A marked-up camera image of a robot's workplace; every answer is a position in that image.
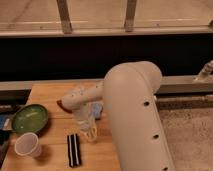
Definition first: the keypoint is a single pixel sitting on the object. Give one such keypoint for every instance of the blue sponge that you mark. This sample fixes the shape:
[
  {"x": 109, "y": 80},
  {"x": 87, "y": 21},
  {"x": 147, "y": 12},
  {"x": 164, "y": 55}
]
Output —
[{"x": 96, "y": 110}]

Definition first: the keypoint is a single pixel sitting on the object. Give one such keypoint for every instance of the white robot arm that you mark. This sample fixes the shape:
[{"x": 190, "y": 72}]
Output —
[{"x": 128, "y": 94}]

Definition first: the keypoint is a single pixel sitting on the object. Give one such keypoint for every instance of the green bowl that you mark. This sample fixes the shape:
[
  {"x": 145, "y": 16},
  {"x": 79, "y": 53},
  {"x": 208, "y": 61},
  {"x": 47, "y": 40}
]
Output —
[{"x": 30, "y": 118}]

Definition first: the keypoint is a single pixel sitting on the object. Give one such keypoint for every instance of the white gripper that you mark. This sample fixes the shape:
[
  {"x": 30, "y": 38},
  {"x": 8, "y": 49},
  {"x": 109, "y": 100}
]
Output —
[{"x": 85, "y": 122}]

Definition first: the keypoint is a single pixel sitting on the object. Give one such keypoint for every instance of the red oval object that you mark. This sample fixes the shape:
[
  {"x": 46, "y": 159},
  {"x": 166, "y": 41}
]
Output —
[{"x": 59, "y": 103}]

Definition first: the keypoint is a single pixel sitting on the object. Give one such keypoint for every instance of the white plastic cup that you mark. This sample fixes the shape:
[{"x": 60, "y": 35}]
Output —
[{"x": 28, "y": 145}]

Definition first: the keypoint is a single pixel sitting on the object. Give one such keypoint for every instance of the black striped eraser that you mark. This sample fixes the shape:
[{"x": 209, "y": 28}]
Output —
[{"x": 74, "y": 154}]

